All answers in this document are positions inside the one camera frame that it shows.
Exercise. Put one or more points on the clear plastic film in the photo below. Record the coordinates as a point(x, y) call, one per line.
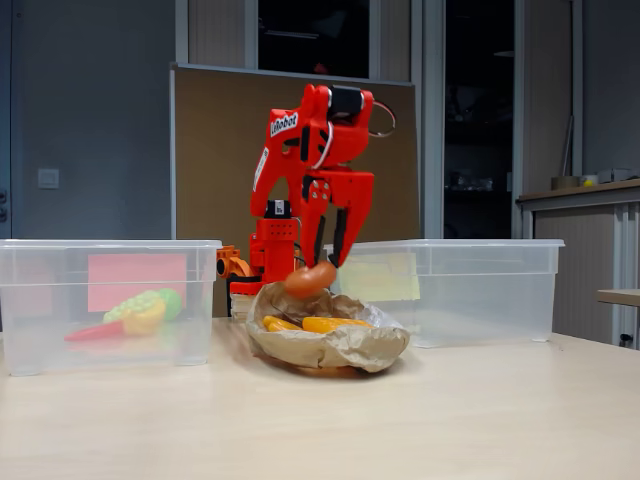
point(385, 317)

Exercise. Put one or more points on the orange toy croissant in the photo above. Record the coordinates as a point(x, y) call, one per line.
point(280, 324)

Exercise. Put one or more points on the white light switch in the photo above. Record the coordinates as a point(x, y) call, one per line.
point(48, 178)

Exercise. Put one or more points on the crumpled brown paper bag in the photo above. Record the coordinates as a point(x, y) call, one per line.
point(325, 350)

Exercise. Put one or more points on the clear plastic bin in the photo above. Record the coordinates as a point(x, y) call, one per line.
point(45, 350)
point(490, 300)

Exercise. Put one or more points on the red toy chili pepper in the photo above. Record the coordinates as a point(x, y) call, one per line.
point(95, 332)

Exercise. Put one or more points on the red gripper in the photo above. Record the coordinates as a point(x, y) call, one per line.
point(350, 189)

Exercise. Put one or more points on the pink paper label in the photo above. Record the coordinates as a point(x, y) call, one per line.
point(135, 275)

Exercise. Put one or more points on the small yellow object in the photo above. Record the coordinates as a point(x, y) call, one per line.
point(589, 182)

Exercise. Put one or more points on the dark glass door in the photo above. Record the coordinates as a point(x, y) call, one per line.
point(477, 125)

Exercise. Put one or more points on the grey roller shutter cabinet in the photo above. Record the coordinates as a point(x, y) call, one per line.
point(575, 260)

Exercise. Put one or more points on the wooden base block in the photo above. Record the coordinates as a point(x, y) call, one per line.
point(242, 305)

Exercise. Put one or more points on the light green toy grapes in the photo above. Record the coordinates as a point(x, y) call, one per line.
point(135, 302)

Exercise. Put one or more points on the red robot arm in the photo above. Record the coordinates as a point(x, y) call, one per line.
point(280, 165)

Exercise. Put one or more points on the wooden side table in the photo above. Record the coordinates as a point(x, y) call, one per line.
point(620, 297)

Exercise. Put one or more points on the yellow-green paper label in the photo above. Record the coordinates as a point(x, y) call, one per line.
point(385, 280)

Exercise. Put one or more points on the orange toy waffle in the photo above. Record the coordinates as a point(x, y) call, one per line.
point(325, 325)

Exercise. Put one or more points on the brown toy donut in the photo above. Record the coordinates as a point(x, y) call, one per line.
point(307, 282)

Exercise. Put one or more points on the brown cork pin board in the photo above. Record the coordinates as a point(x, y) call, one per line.
point(210, 150)

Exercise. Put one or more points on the dark window pane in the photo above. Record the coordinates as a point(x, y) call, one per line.
point(310, 35)

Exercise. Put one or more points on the green toy apple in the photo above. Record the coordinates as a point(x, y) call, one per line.
point(174, 302)

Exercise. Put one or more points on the yellow toy banana bunch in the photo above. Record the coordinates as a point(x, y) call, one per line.
point(145, 322)

